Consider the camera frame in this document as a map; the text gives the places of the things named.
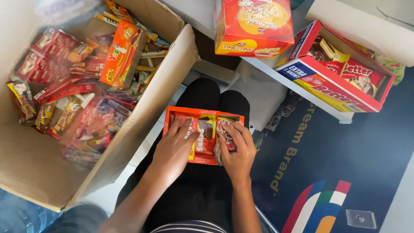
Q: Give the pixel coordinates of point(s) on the person's left hand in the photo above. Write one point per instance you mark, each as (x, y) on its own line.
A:
(171, 155)

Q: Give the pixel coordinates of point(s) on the person's right hand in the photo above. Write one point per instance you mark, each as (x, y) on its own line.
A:
(239, 158)

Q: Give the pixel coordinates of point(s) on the white red cloth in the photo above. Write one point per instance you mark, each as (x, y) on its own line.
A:
(226, 137)

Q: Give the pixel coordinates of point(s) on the orange wafer display box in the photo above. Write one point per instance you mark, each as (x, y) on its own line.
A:
(202, 112)

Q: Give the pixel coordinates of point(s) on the red chocolate wafer packet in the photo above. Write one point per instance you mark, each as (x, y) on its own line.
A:
(204, 139)

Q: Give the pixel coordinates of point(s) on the person's black trousers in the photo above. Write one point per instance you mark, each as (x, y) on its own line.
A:
(200, 194)

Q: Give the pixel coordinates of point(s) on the large brown cardboard carton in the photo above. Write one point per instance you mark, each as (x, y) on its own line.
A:
(123, 136)

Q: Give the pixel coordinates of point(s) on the person's striped shirt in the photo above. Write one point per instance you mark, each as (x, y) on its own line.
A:
(189, 227)

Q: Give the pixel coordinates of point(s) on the red blue biscuit box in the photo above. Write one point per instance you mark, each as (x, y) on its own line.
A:
(326, 87)

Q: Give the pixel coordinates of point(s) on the heap of assorted snack packets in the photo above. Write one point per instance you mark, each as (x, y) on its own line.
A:
(74, 97)

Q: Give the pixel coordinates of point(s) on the orange burger candy box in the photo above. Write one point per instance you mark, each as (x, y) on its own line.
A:
(118, 55)

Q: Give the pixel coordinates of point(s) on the dark blue printed mat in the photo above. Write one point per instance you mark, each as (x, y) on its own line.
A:
(355, 155)

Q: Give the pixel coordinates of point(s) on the orange yellow snack box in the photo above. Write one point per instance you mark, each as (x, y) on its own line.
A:
(254, 27)

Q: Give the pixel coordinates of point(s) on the clear plastic square piece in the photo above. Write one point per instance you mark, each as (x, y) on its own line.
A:
(360, 219)

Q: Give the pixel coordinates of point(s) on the yellow chocolate biscuit packet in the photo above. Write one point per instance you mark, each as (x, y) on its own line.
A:
(328, 55)

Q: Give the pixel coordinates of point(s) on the blue plastic bag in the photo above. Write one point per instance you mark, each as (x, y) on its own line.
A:
(38, 216)

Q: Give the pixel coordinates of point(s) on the red chocolate biscuit packet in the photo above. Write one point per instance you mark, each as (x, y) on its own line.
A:
(364, 77)

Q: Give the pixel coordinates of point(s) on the green snack packet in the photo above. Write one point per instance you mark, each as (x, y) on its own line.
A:
(393, 66)

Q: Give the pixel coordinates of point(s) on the white cardboard sheet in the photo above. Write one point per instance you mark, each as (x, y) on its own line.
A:
(365, 29)

